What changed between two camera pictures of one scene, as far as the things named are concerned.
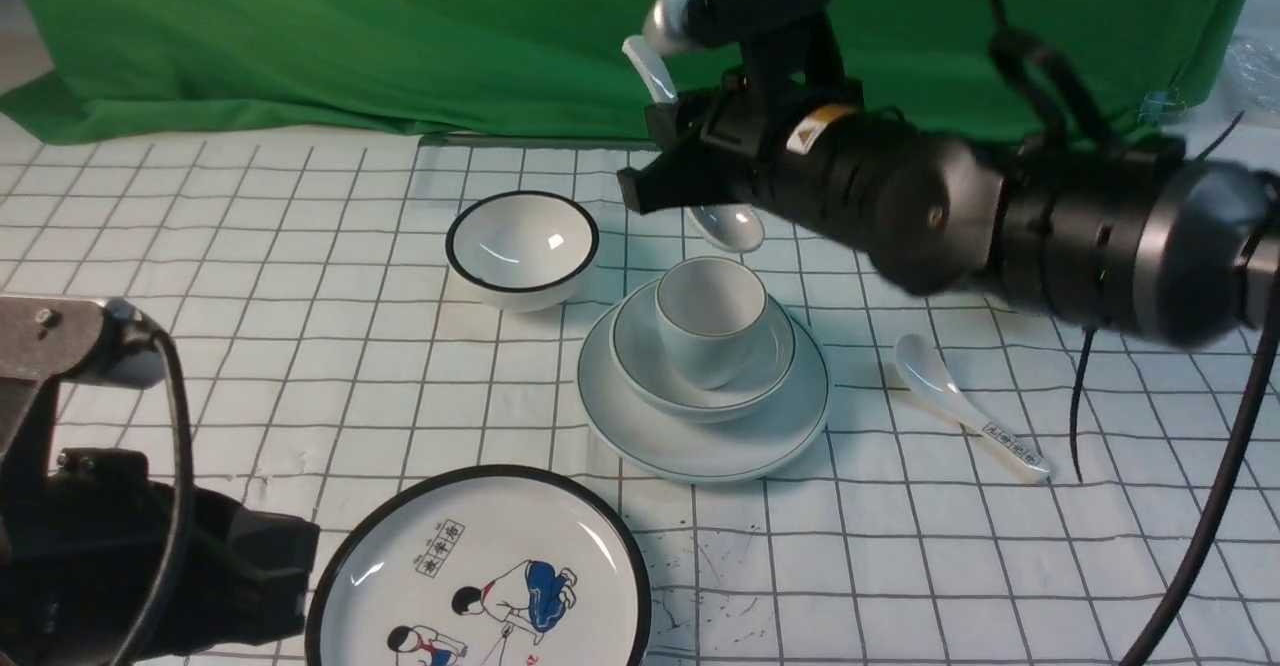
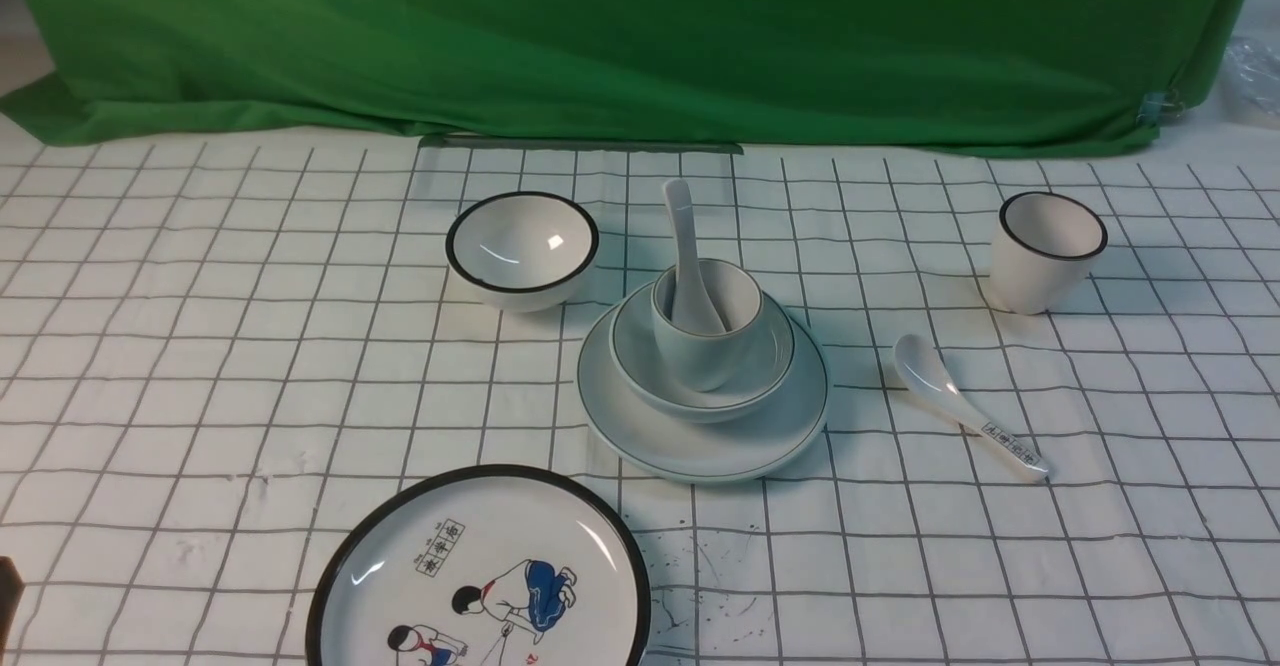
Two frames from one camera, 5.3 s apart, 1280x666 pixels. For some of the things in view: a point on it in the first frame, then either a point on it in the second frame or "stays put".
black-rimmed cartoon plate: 489,566 stays put
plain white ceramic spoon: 734,228 → 693,310
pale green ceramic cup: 710,311 stays put
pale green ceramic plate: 640,435 stays put
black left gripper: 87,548 → 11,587
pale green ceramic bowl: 643,379 stays put
